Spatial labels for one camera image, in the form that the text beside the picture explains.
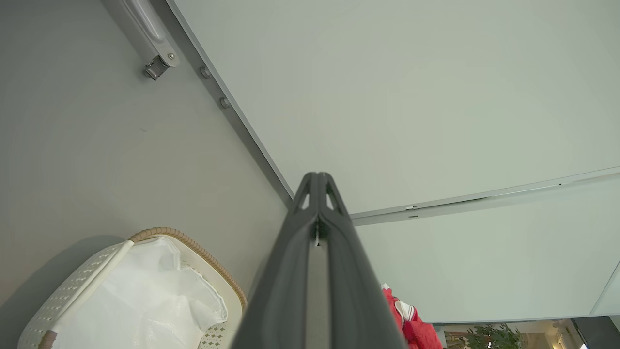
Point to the table leg with caster wheel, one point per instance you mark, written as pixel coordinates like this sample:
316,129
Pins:
150,34

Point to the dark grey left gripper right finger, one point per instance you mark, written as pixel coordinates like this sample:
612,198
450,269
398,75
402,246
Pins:
356,291

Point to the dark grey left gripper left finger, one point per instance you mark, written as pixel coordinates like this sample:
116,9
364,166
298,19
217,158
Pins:
283,286

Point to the green leafy plant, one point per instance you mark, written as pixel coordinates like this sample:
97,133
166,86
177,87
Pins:
491,337

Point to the red terry cloth garment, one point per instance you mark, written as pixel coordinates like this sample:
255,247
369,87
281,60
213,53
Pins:
416,332

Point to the white basket with wicker rim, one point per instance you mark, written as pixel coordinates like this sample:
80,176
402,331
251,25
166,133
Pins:
213,271

